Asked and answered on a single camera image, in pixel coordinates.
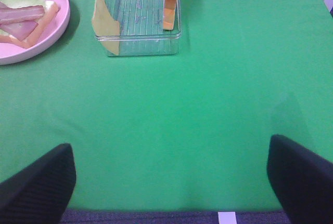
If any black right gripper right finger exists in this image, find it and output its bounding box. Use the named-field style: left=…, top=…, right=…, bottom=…
left=266, top=135, right=332, bottom=223

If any straight ham strip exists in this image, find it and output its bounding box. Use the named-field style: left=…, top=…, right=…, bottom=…
left=1, top=21, right=38, bottom=41

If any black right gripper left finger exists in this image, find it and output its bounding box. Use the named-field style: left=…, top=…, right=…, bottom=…
left=1, top=143, right=76, bottom=223

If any yellow cheese slice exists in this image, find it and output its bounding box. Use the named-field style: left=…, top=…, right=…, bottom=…
left=92, top=0, right=120, bottom=56

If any green tablecloth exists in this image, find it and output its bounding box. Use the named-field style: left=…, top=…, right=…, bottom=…
left=1, top=0, right=332, bottom=211

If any pink round plate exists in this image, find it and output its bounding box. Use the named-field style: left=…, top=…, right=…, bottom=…
left=1, top=0, right=70, bottom=65

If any curved bacon strip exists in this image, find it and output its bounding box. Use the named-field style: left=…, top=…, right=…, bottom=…
left=1, top=3, right=45, bottom=24

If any right clear plastic container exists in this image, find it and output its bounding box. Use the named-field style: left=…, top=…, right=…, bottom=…
left=105, top=0, right=181, bottom=57

